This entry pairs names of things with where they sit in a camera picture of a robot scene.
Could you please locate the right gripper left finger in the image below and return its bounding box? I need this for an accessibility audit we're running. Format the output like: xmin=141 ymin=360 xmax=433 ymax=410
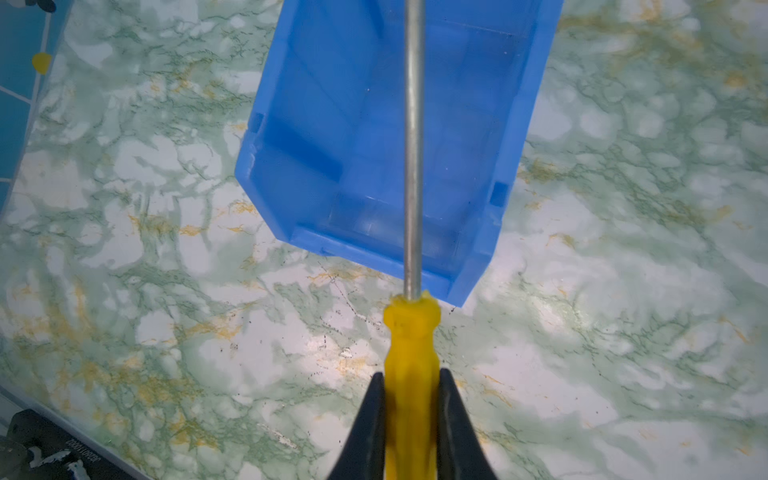
xmin=327 ymin=372 xmax=386 ymax=480

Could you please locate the yellow handled screwdriver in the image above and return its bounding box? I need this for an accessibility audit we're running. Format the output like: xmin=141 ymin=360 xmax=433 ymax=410
xmin=384 ymin=1 xmax=440 ymax=479

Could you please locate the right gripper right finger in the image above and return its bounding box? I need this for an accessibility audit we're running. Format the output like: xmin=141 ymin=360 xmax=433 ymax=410
xmin=437 ymin=368 xmax=497 ymax=480

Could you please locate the blue plastic bin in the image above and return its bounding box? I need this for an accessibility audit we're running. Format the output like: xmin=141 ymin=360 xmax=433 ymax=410
xmin=235 ymin=1 xmax=562 ymax=306

